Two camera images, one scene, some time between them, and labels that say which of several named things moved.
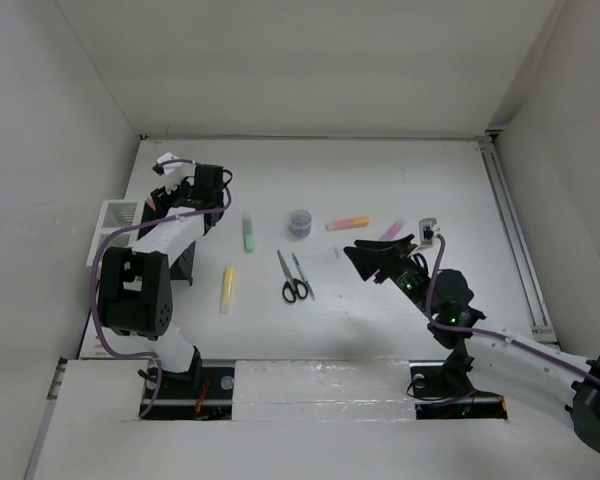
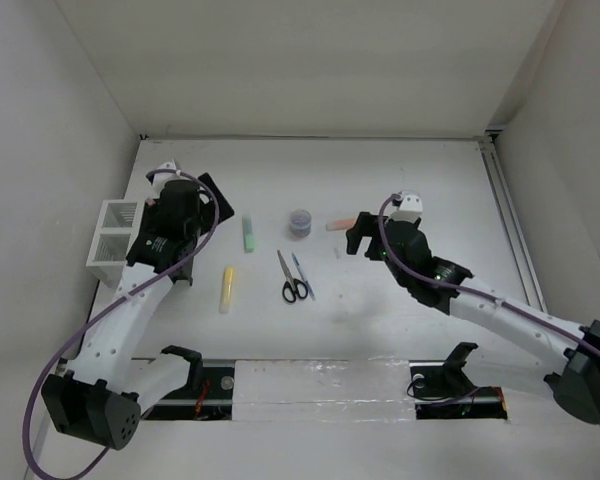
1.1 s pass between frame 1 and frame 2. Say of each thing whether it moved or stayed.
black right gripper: moved
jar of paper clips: stayed
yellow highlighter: stayed
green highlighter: stayed
